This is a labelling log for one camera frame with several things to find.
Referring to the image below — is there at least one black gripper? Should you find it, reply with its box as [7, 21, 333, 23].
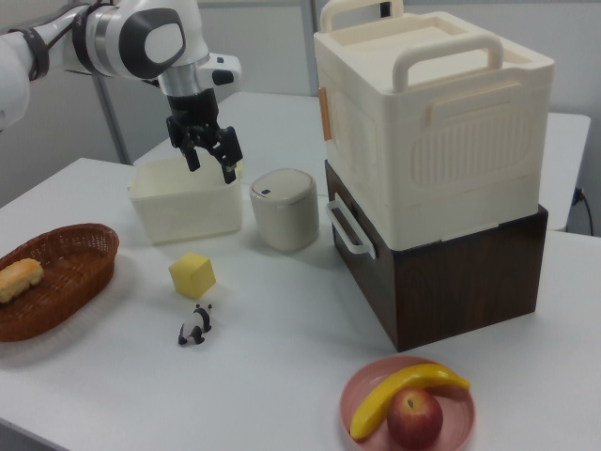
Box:
[163, 88, 245, 185]

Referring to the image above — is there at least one dark drawer with white handle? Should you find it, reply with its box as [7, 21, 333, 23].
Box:
[324, 159, 398, 352]

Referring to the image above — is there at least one white plastic open bin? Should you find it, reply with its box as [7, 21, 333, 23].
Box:
[127, 157, 245, 245]

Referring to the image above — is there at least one dark wooden drawer cabinet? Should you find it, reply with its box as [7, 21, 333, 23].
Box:
[324, 159, 549, 353]

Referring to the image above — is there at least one beige small trash can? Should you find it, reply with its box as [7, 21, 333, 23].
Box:
[248, 167, 321, 255]

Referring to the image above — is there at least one yellow foam cube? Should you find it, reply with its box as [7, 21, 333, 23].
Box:
[168, 251, 218, 299]

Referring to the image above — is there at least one panda toy figurine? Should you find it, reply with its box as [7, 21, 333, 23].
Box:
[177, 303, 213, 347]

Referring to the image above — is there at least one brown wicker basket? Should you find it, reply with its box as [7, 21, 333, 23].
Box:
[0, 223, 120, 343]

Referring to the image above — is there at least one toasted bread piece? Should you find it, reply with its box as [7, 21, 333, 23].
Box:
[0, 257, 45, 304]

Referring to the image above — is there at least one yellow banana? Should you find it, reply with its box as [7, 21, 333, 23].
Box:
[349, 363, 471, 441]

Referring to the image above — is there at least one red apple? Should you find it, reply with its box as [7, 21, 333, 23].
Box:
[386, 387, 444, 449]

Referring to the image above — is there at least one pink plate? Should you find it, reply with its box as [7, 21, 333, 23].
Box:
[340, 355, 477, 451]

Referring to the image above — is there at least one grey partition post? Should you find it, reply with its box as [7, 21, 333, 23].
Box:
[92, 73, 131, 165]
[307, 0, 326, 98]

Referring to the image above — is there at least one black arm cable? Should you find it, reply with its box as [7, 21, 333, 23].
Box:
[25, 0, 118, 79]

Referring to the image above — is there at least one cream plastic box with handles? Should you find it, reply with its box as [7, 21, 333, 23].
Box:
[312, 0, 555, 249]

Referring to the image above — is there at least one black wall cable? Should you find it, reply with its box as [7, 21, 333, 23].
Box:
[573, 187, 593, 234]

